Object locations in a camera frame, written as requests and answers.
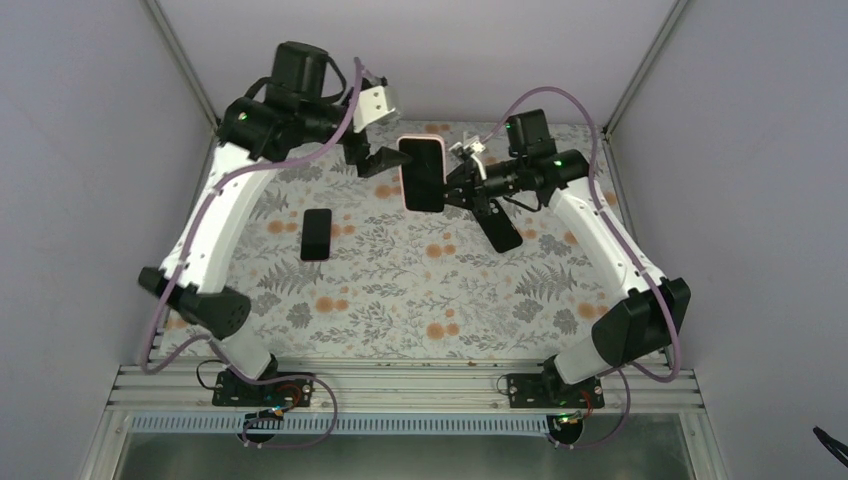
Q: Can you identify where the black phone case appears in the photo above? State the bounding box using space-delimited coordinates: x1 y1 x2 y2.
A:
474 200 523 253

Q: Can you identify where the magenta phone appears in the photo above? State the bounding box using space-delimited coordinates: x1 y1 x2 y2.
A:
300 208 332 262

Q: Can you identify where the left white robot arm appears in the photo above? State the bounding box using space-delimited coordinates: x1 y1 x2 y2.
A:
138 41 409 405

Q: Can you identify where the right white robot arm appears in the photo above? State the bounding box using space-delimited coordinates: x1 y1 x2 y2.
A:
444 109 691 407

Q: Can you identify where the floral patterned table mat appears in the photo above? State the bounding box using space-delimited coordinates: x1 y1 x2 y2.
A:
226 149 615 345

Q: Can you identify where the black object at edge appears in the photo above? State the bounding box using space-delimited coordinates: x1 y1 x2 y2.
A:
812 426 848 467

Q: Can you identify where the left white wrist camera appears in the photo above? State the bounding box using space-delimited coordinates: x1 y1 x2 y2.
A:
352 70 402 133

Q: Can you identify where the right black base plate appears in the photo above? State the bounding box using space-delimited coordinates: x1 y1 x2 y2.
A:
505 373 605 409

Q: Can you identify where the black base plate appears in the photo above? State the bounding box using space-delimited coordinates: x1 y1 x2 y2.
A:
505 373 605 409
211 370 314 409

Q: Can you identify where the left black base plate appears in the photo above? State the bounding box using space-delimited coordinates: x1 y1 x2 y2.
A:
211 370 314 409

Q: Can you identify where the aluminium rail frame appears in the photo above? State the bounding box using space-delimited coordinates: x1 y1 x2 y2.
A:
105 327 707 415

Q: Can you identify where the grey slotted cable duct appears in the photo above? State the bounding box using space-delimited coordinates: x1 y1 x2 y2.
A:
129 412 549 436

